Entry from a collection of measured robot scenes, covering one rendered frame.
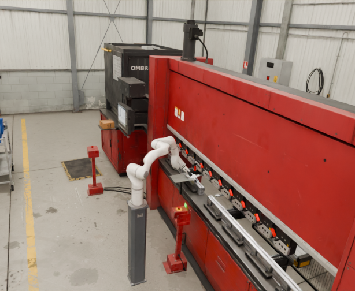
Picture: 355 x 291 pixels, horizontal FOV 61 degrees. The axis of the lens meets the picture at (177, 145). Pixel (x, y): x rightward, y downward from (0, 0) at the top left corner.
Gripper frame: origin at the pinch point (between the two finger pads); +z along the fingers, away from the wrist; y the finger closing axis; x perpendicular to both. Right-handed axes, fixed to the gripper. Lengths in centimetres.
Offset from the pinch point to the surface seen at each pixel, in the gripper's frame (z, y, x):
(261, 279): 9, -153, 16
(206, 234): 22, -68, 30
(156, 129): -31, 86, -8
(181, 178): -3.3, -0.4, 10.4
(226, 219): 11, -82, 4
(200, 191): 11.7, -24.1, 4.0
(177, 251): 45, -37, 71
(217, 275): 44, -97, 48
